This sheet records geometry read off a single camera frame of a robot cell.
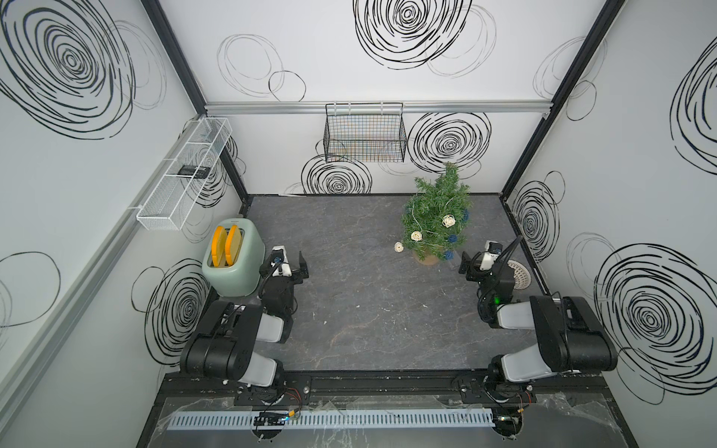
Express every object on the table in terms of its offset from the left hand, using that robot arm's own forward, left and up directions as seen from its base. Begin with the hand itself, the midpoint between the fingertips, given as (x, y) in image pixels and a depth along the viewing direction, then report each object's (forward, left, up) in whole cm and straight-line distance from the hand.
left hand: (284, 254), depth 87 cm
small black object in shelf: (+12, +21, +23) cm, 33 cm away
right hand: (+3, -64, -2) cm, 64 cm away
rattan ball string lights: (0, -47, +18) cm, 51 cm away
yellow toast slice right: (-3, +12, +8) cm, 15 cm away
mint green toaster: (-8, +11, -1) cm, 14 cm away
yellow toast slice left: (-4, +16, +9) cm, 19 cm away
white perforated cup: (0, -79, -8) cm, 79 cm away
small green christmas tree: (+4, -45, +17) cm, 48 cm away
